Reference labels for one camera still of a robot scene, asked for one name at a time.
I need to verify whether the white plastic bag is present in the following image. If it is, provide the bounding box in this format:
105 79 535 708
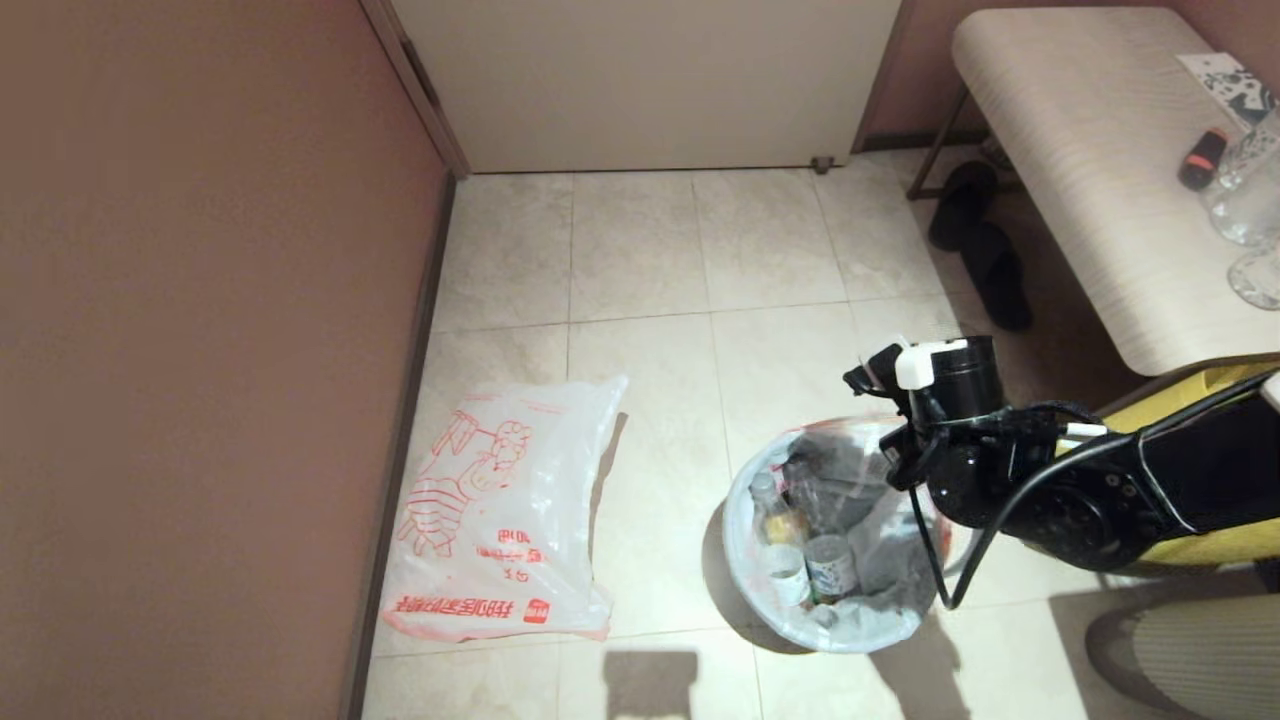
721 414 978 657

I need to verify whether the yellow bag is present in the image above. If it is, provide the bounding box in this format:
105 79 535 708
1098 359 1280 567

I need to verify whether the flat red printed plastic bag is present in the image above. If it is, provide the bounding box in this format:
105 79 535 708
379 374 630 644

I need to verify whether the clear bottle white blue label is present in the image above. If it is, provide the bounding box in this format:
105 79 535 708
788 453 862 603

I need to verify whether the clear bottle yellow label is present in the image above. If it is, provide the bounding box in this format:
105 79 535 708
749 471 814 609

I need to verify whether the black slipper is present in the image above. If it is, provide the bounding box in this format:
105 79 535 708
927 162 999 253
963 222 1034 333

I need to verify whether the grey ribbed round object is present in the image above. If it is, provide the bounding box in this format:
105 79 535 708
1084 592 1280 720

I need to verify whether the dark metal table leg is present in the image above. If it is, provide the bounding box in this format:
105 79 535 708
904 86 1023 202

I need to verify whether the beige wood grain table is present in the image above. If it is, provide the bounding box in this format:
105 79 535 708
949 7 1280 379

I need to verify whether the small clear glass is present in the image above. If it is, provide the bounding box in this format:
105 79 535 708
1224 240 1280 312

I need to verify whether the large clear glass jar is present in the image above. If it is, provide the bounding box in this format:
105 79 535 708
1200 102 1280 247

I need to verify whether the white door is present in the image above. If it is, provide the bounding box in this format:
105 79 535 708
390 0 903 176

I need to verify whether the black red small device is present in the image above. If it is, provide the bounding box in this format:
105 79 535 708
1176 128 1228 193

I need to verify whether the blue white booklet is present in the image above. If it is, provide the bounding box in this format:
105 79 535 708
1174 52 1277 126

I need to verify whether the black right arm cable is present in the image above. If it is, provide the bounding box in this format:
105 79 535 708
903 371 1280 612

